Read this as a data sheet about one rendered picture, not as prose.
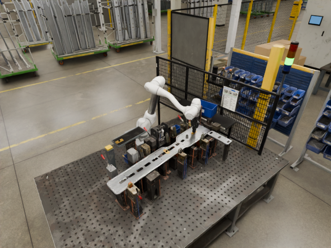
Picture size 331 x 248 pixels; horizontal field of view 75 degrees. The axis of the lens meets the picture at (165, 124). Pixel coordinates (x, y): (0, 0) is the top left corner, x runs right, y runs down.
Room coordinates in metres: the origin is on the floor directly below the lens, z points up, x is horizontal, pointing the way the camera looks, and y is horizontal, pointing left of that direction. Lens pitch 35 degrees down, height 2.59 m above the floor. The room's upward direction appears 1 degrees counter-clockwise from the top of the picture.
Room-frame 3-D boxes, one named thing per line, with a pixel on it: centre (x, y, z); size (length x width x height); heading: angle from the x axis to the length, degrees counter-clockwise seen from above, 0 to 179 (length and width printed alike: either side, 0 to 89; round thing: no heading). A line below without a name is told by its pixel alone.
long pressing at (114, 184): (1.76, 0.00, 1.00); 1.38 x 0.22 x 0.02; 134
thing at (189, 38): (4.46, -0.47, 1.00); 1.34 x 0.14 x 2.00; 36
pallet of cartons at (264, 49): (5.74, -3.06, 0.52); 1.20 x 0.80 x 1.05; 123
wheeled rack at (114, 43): (9.73, 1.48, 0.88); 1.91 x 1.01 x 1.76; 128
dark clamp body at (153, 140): (1.90, 0.15, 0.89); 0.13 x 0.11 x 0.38; 44
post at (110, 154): (1.68, 0.58, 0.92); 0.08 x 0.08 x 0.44; 44
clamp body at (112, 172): (1.49, 0.53, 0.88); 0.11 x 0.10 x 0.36; 44
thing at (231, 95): (2.42, -0.81, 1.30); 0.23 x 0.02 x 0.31; 44
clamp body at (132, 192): (1.24, 0.28, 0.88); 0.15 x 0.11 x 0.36; 44
